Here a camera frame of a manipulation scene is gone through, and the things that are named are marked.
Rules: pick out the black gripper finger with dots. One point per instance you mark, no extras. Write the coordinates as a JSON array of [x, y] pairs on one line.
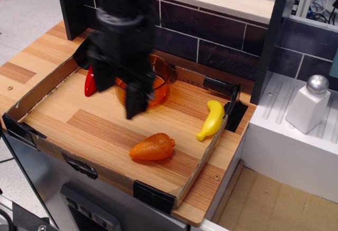
[[139, 94], [104, 75]]

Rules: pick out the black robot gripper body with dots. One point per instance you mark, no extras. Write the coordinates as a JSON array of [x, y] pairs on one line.
[[127, 37]]

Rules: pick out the orange toy carrot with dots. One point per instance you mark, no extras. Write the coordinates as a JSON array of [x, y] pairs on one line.
[[156, 147]]

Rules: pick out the transparent orange plastic pot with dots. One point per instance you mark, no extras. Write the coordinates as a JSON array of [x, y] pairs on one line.
[[164, 76]]

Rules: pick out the cardboard fence with black tape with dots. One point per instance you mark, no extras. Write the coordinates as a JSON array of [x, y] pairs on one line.
[[44, 106]]

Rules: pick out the red toy chili pepper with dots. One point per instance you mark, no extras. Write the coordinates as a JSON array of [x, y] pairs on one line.
[[90, 86]]

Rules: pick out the yellow toy banana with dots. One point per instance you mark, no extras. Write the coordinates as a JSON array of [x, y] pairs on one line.
[[213, 121]]

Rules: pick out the grey toy oven front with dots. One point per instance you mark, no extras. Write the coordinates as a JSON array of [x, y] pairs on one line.
[[74, 201]]

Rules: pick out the white toy sink drainboard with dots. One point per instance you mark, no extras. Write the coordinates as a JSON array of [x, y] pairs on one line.
[[276, 149]]

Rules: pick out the white salt shaker silver cap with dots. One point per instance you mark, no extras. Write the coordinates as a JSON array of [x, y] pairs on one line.
[[309, 104]]

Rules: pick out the dark grey shelf post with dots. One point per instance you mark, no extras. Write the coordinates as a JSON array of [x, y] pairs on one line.
[[281, 12]]

